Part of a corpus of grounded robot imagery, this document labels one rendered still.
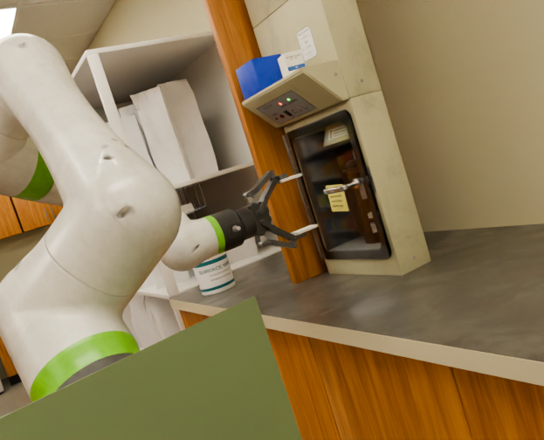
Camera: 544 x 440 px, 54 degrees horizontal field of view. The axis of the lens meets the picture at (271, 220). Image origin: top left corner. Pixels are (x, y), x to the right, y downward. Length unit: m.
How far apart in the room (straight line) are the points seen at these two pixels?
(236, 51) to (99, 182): 1.11
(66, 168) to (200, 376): 0.30
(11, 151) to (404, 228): 0.93
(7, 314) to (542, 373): 0.70
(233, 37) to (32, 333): 1.22
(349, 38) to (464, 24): 0.38
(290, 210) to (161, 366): 1.17
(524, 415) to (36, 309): 0.73
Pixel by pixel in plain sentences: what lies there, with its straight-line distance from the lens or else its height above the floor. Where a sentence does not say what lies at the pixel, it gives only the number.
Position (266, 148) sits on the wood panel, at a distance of 1.65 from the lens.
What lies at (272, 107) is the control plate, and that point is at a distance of 1.52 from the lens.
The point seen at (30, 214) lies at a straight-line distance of 6.30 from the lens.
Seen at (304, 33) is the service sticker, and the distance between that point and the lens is 1.48.
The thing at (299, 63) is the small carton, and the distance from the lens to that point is 1.42.
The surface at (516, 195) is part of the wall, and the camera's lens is 1.67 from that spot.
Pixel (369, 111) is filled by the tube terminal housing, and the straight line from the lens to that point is 1.41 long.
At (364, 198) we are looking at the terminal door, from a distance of 1.40.
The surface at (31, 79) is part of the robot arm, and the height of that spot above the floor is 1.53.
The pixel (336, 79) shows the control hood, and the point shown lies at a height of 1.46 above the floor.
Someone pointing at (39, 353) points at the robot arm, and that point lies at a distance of 0.65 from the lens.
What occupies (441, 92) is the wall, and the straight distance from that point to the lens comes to 1.75.
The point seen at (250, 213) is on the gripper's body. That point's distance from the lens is 1.25.
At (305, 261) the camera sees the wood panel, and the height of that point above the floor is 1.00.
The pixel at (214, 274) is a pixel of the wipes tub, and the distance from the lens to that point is 1.91.
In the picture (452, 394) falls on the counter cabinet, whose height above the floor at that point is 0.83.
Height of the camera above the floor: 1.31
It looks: 5 degrees down
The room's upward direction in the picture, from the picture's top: 18 degrees counter-clockwise
